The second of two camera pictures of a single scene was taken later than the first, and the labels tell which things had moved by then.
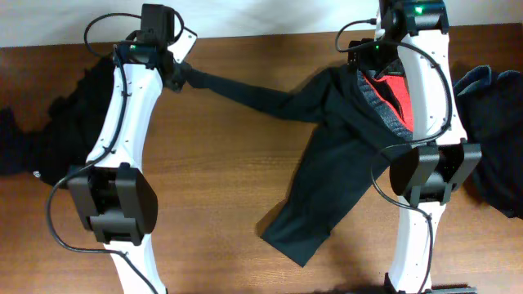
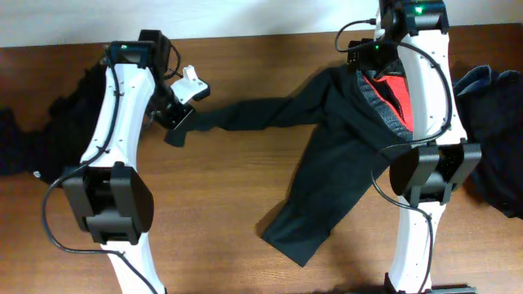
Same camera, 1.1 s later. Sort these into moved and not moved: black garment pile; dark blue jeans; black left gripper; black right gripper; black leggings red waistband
Moved: black left gripper; black leggings red waistband
Not moved: black garment pile; dark blue jeans; black right gripper
